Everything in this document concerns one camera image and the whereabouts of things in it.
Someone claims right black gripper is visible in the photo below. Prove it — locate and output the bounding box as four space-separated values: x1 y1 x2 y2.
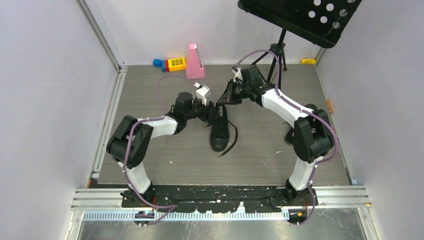
217 79 251 106

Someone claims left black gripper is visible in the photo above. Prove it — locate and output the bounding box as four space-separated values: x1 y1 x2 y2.
184 96 220 123

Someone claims black canvas shoe with laces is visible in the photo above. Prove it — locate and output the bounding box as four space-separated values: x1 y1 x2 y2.
205 105 239 157

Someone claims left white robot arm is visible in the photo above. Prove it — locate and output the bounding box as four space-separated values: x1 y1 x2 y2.
106 92 220 207

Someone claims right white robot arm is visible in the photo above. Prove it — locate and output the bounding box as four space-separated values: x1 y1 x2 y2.
217 65 336 205

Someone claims pink metronome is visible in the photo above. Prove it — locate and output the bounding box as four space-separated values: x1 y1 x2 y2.
185 43 206 80

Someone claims yellow toy block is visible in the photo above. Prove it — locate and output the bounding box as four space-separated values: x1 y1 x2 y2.
160 57 187 73

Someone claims blue toy block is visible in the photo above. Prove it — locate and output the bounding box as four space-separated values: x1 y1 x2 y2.
152 58 162 68

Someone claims yellow corner piece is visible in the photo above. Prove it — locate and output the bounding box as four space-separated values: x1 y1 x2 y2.
300 58 316 65

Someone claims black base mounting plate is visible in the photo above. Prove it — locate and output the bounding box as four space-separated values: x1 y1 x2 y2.
120 185 318 214

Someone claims small orange block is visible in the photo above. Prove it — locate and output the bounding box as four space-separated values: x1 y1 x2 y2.
325 99 334 114

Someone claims black music stand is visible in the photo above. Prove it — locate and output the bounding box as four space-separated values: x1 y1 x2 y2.
237 0 362 82

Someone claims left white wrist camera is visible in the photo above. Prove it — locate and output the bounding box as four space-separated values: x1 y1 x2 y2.
194 82 212 106

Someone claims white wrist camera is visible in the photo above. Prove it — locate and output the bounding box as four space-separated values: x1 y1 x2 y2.
194 82 212 106
231 65 243 84

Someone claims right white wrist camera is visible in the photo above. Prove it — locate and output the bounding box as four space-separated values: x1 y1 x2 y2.
231 65 243 84

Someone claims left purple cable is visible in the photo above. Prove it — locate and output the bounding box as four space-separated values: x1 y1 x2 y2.
120 74 201 227

